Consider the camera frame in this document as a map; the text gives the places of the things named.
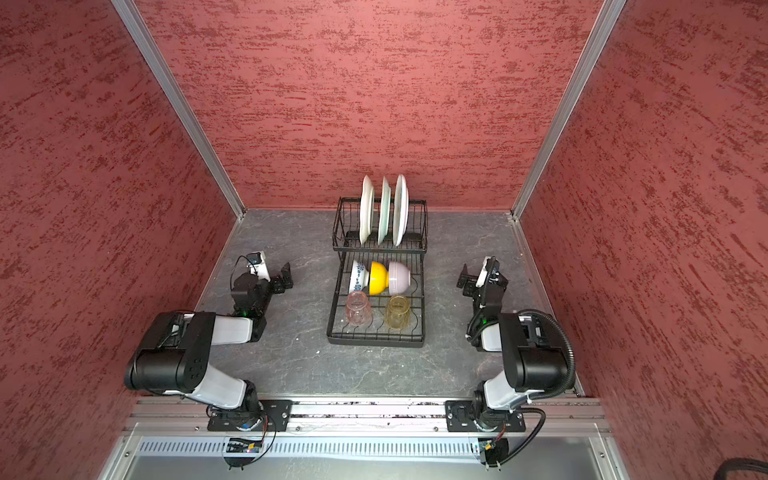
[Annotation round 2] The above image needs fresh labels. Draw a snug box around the middle pale green plate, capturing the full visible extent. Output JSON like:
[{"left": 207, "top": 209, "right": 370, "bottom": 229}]
[{"left": 377, "top": 177, "right": 392, "bottom": 245}]

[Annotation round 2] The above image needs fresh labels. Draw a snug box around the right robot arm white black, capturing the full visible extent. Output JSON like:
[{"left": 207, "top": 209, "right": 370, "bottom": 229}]
[{"left": 457, "top": 256, "right": 576, "bottom": 432}]

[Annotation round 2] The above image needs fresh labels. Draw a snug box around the right circuit board connector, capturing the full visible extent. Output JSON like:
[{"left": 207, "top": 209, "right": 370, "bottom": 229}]
[{"left": 478, "top": 438, "right": 510, "bottom": 469}]

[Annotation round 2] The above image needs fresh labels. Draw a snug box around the circuit board connector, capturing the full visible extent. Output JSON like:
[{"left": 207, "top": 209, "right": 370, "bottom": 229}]
[
  {"left": 478, "top": 438, "right": 510, "bottom": 469},
  {"left": 223, "top": 437, "right": 267, "bottom": 469}
]

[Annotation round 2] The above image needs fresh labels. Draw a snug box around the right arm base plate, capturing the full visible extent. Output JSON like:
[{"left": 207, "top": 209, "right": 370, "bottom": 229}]
[{"left": 445, "top": 400, "right": 526, "bottom": 434}]

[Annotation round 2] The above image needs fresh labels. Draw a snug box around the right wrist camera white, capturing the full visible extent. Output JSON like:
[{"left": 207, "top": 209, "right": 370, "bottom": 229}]
[{"left": 476, "top": 256, "right": 500, "bottom": 287}]

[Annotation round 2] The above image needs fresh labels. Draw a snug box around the white slotted cable duct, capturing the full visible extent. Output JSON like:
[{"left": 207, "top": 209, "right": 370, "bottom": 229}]
[{"left": 137, "top": 436, "right": 479, "bottom": 462}]

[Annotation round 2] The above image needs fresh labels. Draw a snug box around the yellow bowl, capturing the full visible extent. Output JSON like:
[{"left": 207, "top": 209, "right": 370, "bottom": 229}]
[{"left": 368, "top": 261, "right": 389, "bottom": 296}]

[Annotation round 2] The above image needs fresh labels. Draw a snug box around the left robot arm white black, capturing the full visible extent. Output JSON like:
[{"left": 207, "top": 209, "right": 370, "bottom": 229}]
[{"left": 124, "top": 252, "right": 293, "bottom": 432}]

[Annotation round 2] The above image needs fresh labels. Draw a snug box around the left white plate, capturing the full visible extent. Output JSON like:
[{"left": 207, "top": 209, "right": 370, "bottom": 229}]
[{"left": 359, "top": 175, "right": 375, "bottom": 245}]

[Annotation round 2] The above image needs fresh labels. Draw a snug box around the right white floral plate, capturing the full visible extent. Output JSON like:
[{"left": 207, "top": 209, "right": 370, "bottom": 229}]
[{"left": 393, "top": 175, "right": 409, "bottom": 246}]

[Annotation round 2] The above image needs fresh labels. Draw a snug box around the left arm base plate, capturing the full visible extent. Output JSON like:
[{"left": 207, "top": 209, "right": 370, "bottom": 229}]
[{"left": 206, "top": 400, "right": 293, "bottom": 433}]

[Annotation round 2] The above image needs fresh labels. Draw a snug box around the right corner aluminium profile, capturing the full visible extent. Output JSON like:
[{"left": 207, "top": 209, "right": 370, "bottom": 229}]
[{"left": 511, "top": 0, "right": 626, "bottom": 222}]

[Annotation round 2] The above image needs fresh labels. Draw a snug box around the black wire dish rack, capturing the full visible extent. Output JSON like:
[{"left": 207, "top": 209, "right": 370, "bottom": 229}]
[{"left": 326, "top": 197, "right": 428, "bottom": 348}]

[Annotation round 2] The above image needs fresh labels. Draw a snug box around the white blue floral bowl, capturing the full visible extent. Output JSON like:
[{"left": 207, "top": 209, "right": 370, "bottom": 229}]
[{"left": 348, "top": 260, "right": 369, "bottom": 294}]

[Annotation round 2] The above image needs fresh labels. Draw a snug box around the amber transparent cup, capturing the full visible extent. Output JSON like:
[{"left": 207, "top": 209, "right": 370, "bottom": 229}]
[{"left": 385, "top": 295, "right": 411, "bottom": 330}]

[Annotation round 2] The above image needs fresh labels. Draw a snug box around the left circuit board connector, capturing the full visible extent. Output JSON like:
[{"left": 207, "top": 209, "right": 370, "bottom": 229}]
[{"left": 223, "top": 437, "right": 267, "bottom": 469}]

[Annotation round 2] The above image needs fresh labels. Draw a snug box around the pink transparent cup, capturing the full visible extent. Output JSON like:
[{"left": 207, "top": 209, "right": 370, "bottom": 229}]
[{"left": 345, "top": 291, "right": 373, "bottom": 326}]

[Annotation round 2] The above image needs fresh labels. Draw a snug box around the aluminium rail front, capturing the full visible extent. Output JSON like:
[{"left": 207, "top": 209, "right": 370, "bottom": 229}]
[{"left": 122, "top": 394, "right": 612, "bottom": 436}]

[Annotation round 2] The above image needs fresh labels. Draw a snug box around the pale pink bowl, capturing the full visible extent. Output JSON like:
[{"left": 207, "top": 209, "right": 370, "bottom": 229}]
[{"left": 387, "top": 261, "right": 411, "bottom": 296}]

